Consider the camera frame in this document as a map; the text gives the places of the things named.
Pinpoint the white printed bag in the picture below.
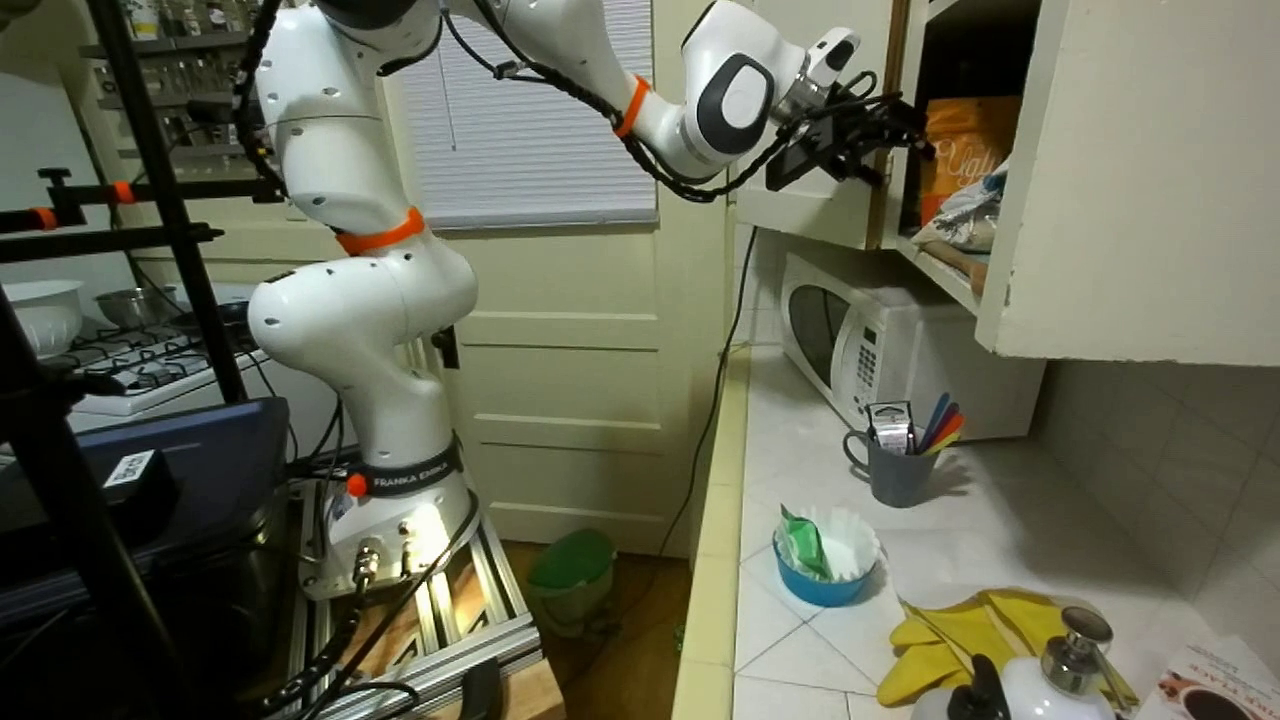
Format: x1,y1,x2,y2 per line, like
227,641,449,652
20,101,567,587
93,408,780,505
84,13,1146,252
928,168,1014,261

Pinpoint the green trash bin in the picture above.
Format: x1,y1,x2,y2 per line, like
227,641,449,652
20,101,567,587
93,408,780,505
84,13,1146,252
521,525,620,641

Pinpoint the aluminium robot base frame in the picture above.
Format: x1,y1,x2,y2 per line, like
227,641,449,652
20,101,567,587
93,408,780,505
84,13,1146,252
265,510,552,720

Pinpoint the red pen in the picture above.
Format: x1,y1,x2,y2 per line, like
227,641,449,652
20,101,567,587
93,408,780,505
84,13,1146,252
934,408,971,461

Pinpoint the white microwave oven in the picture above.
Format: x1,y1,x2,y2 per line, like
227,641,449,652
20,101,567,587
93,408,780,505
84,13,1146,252
777,248,1051,444

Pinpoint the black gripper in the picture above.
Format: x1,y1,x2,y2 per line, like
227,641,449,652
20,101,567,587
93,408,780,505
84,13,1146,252
766,101,934,192

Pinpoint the white bowl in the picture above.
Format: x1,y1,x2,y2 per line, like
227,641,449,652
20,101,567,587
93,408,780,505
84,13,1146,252
0,275,93,364

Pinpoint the printed magazine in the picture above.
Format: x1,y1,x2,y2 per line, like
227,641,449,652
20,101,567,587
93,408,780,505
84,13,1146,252
1147,635,1280,720

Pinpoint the cream cabinet door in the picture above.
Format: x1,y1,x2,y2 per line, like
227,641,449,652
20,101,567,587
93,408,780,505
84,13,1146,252
977,0,1280,370

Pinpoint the shelf with glassware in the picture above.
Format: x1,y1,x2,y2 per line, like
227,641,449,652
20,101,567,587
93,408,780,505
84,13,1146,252
78,0,274,184

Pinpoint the orange peaches snack packet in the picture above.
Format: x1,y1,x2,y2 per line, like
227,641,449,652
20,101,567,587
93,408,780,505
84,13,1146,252
918,90,1023,231

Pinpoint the white window blind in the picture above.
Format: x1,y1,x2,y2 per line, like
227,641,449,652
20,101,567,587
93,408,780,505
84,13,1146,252
385,0,664,239

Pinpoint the black power cable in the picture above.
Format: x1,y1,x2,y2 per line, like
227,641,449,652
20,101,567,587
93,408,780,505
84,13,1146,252
654,224,766,558

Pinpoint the stove top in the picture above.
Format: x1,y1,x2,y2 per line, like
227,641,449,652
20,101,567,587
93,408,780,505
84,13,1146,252
60,302,292,418

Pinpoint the grey mug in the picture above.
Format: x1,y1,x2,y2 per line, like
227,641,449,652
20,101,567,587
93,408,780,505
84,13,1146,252
840,423,943,510

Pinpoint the black metal stand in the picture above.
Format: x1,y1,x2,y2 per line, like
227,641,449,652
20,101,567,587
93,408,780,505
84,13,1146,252
0,0,292,408

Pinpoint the yellow banana bunch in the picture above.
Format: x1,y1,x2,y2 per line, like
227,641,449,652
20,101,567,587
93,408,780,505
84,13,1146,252
914,598,1135,720

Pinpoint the black tripod leg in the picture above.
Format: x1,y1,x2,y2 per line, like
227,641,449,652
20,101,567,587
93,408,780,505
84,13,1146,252
0,293,206,720

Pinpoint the cream wall cabinet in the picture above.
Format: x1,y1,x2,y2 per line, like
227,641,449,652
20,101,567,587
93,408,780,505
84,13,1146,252
730,0,1045,318

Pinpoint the green packet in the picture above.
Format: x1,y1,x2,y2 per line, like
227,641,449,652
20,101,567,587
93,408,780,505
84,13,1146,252
777,505,840,585

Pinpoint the blue pen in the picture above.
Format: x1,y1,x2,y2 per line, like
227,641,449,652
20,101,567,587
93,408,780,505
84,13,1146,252
919,386,959,449

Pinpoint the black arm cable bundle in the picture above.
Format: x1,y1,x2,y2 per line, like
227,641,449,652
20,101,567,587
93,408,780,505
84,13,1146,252
445,0,819,206

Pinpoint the blue bowl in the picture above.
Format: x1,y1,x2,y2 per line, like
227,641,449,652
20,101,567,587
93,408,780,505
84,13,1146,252
772,510,887,611

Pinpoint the black box with white label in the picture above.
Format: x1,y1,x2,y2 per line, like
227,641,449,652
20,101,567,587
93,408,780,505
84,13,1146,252
78,444,183,541

